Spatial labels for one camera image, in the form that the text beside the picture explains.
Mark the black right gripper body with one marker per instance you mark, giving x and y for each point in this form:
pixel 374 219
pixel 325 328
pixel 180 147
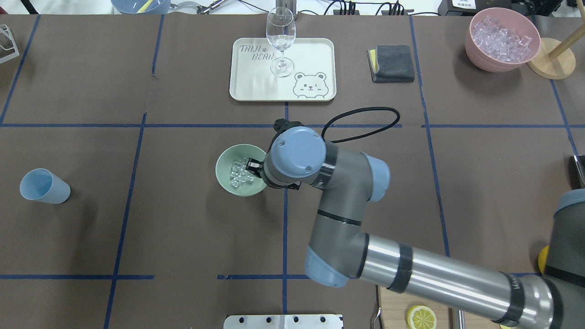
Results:
pixel 254 166

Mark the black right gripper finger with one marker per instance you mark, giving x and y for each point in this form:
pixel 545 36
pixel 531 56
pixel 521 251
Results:
pixel 255 167

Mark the green bowl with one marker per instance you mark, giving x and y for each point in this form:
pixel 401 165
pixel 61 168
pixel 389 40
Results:
pixel 225 161

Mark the light blue cup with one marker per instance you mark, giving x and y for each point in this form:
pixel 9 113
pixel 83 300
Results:
pixel 41 185

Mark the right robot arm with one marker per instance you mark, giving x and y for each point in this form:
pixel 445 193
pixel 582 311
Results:
pixel 339 250

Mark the ice cubes in cup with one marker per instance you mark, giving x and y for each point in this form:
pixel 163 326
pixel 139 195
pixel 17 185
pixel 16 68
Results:
pixel 239 175

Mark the blue bowl with fork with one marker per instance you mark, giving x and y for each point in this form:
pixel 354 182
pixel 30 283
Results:
pixel 142 7

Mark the pink bowl of ice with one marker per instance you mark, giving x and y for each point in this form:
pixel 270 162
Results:
pixel 500 39

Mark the cream bear tray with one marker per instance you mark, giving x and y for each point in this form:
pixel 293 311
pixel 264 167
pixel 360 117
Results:
pixel 313 78

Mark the clear wine glass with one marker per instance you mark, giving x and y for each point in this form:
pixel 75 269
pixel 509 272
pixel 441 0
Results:
pixel 281 33

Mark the grey yellow folded cloth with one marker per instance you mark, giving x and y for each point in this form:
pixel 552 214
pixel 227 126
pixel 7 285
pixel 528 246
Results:
pixel 391 63

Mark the wooden cutting board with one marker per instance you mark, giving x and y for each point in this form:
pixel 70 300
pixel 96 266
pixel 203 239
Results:
pixel 395 307

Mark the lemon half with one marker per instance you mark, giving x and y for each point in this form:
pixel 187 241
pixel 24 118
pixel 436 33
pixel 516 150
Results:
pixel 421 317

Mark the steel muddler black tip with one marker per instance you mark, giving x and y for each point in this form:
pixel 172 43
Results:
pixel 458 319

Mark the yellow lemon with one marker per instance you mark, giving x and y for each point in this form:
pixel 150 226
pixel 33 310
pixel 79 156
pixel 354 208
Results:
pixel 542 258

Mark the wooden paper towel stand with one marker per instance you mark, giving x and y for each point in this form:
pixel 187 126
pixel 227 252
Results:
pixel 555 60

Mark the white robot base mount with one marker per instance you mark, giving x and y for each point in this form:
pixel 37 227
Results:
pixel 284 321

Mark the white wire cup rack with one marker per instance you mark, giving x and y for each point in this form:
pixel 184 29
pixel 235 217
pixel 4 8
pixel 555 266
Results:
pixel 8 45

